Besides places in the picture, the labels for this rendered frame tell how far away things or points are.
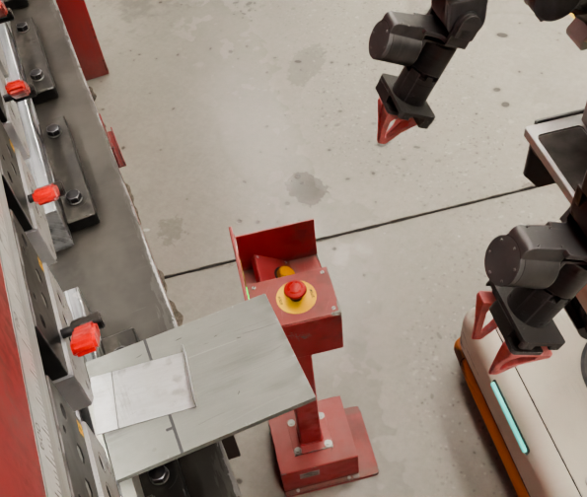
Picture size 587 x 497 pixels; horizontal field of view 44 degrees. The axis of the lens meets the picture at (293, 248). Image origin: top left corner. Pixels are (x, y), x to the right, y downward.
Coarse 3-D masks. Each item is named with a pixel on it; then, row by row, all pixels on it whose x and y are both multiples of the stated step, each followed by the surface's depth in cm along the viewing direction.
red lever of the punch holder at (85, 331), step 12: (96, 312) 71; (72, 324) 70; (84, 324) 67; (96, 324) 67; (72, 336) 65; (84, 336) 63; (96, 336) 64; (72, 348) 62; (84, 348) 62; (96, 348) 63
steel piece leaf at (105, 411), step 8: (96, 376) 97; (104, 376) 96; (96, 384) 96; (104, 384) 96; (112, 384) 96; (96, 392) 95; (104, 392) 95; (112, 392) 95; (96, 400) 94; (104, 400) 94; (112, 400) 94; (96, 408) 93; (104, 408) 93; (112, 408) 93; (96, 416) 93; (104, 416) 93; (112, 416) 93; (96, 424) 92; (104, 424) 92; (112, 424) 92; (96, 432) 91; (104, 432) 91
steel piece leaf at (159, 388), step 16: (128, 368) 97; (144, 368) 97; (160, 368) 96; (176, 368) 96; (128, 384) 95; (144, 384) 95; (160, 384) 95; (176, 384) 95; (128, 400) 94; (144, 400) 94; (160, 400) 93; (176, 400) 93; (192, 400) 93; (128, 416) 92; (144, 416) 92; (160, 416) 92
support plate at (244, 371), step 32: (224, 320) 101; (256, 320) 100; (128, 352) 99; (160, 352) 98; (192, 352) 98; (224, 352) 97; (256, 352) 97; (288, 352) 97; (192, 384) 95; (224, 384) 94; (256, 384) 94; (288, 384) 94; (192, 416) 92; (224, 416) 91; (256, 416) 91; (128, 448) 90; (160, 448) 90; (192, 448) 89
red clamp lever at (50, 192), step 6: (42, 186) 78; (48, 186) 75; (54, 186) 77; (60, 186) 82; (36, 192) 74; (42, 192) 75; (48, 192) 75; (54, 192) 75; (60, 192) 83; (30, 198) 82; (36, 198) 75; (42, 198) 75; (48, 198) 75; (54, 198) 76; (42, 204) 75
